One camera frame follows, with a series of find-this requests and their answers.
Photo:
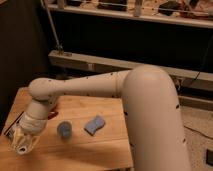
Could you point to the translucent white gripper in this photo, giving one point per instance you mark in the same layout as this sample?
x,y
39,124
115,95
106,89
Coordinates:
x,y
24,141

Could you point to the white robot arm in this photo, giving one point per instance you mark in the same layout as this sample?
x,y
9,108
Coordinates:
x,y
150,105

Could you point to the metal rod stand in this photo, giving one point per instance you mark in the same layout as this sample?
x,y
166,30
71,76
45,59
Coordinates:
x,y
59,46

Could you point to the black rectangular bar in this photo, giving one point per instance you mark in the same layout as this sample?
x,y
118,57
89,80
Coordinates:
x,y
13,123

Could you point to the red bowl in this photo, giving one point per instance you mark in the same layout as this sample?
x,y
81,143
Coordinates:
x,y
53,113

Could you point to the blue sponge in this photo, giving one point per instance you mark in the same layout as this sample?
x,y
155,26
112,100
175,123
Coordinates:
x,y
95,124

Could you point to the white wooden shelf unit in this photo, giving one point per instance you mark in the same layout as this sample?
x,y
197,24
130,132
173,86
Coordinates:
x,y
101,43

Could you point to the black box on floor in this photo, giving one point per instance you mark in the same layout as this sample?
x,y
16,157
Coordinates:
x,y
209,157

